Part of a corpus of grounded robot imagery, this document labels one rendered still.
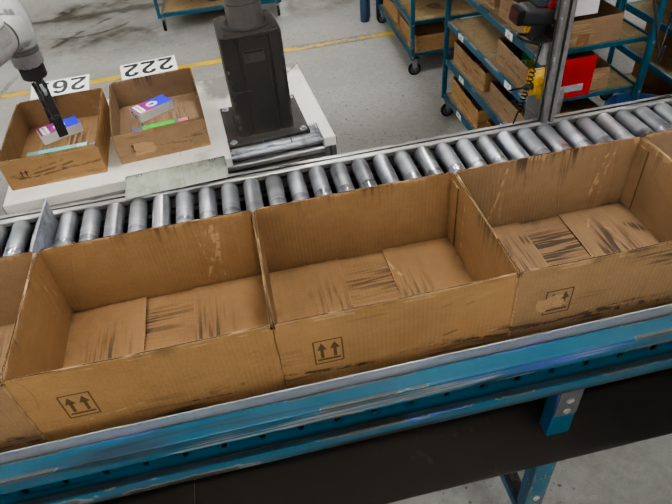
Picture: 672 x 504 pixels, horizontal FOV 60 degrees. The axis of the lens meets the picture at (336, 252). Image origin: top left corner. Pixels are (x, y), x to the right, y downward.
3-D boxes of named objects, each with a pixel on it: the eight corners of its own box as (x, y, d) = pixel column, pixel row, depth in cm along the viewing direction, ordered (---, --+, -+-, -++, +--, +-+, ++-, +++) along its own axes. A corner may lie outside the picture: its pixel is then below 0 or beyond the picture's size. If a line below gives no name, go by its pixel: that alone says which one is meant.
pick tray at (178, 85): (197, 92, 210) (190, 66, 203) (212, 144, 182) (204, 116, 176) (118, 109, 205) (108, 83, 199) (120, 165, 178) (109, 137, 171)
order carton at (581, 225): (620, 202, 126) (642, 134, 115) (712, 297, 104) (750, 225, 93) (448, 237, 122) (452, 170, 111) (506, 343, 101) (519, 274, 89)
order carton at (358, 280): (449, 236, 122) (454, 170, 111) (508, 342, 101) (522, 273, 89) (266, 273, 118) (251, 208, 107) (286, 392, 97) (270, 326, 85)
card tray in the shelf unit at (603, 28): (497, 15, 243) (500, -10, 237) (564, 4, 247) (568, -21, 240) (544, 53, 214) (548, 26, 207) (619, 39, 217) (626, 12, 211)
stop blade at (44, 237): (59, 224, 163) (46, 199, 157) (29, 350, 129) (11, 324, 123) (57, 224, 163) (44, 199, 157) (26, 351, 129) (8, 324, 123)
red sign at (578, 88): (587, 93, 180) (597, 54, 171) (589, 95, 179) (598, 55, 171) (539, 102, 178) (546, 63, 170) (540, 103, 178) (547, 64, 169)
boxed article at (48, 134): (84, 132, 194) (80, 122, 192) (45, 146, 189) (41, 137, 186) (78, 124, 198) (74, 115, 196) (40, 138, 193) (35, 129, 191)
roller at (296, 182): (303, 178, 173) (301, 164, 170) (339, 301, 135) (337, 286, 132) (286, 181, 173) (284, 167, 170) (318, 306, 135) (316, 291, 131)
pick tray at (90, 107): (112, 113, 203) (102, 87, 197) (108, 172, 175) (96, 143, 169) (29, 129, 200) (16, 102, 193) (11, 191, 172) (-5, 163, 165)
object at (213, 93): (297, 69, 225) (296, 61, 223) (337, 144, 182) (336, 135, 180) (31, 121, 210) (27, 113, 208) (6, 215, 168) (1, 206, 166)
